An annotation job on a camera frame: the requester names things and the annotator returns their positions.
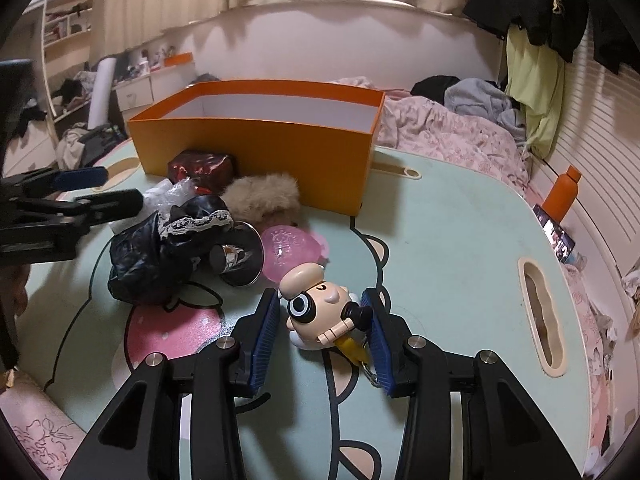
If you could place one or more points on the orange water bottle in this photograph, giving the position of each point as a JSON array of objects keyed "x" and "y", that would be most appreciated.
[{"x": 560, "y": 197}]

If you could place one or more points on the grey crumpled clothing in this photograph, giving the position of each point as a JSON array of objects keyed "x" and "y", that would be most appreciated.
[{"x": 475, "y": 97}]

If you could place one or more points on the beige curtain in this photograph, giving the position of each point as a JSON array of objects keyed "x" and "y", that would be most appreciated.
[{"x": 175, "y": 0}]

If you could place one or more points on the pink floral blanket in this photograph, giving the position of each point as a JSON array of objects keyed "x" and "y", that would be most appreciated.
[{"x": 450, "y": 130}]

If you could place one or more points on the clear plastic wrap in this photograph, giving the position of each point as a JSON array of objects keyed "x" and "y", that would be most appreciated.
[{"x": 167, "y": 192}]

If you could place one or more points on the fluffy beige plush toy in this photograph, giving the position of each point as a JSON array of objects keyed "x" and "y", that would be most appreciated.
[{"x": 265, "y": 195}]

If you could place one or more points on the white drawer cabinet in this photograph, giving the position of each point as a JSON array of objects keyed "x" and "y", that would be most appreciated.
[{"x": 132, "y": 91}]

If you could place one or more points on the black crumpled clothing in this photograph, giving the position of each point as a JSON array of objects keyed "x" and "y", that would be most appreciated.
[{"x": 435, "y": 85}]

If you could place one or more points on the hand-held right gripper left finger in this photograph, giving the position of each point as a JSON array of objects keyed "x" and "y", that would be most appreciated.
[{"x": 262, "y": 342}]

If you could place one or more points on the dark red shiny packet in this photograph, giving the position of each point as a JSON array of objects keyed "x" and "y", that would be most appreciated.
[{"x": 200, "y": 167}]

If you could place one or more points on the large orange cardboard box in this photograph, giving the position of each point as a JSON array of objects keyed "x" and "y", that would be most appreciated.
[{"x": 260, "y": 155}]

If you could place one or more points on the small orange box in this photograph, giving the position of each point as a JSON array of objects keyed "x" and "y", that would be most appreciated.
[{"x": 179, "y": 59}]

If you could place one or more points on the white rolled tube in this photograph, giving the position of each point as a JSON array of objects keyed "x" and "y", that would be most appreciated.
[{"x": 102, "y": 90}]

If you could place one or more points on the yellow-green hanging garment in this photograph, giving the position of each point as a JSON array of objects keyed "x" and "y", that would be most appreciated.
[{"x": 530, "y": 85}]

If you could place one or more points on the black plastic bag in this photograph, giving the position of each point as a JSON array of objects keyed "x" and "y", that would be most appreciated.
[{"x": 140, "y": 255}]

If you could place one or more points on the smartphone with lit screen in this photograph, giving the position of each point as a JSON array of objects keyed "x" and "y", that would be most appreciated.
[{"x": 555, "y": 235}]

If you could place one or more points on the pink round plastic case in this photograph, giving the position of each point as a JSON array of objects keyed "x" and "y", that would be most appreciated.
[{"x": 290, "y": 250}]

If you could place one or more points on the round silver black compact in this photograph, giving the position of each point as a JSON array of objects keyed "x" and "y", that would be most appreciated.
[{"x": 245, "y": 255}]

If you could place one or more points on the white wall shelf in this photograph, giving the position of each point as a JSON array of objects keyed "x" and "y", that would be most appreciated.
[{"x": 65, "y": 40}]

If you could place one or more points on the black cloth with lace trim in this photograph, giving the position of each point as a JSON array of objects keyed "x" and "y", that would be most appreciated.
[{"x": 195, "y": 210}]

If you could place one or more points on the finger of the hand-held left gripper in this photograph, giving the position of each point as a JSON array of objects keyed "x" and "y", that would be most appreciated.
[
  {"x": 80, "y": 178},
  {"x": 115, "y": 205}
]

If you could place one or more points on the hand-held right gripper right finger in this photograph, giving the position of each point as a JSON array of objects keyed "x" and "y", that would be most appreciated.
[{"x": 381, "y": 342}]

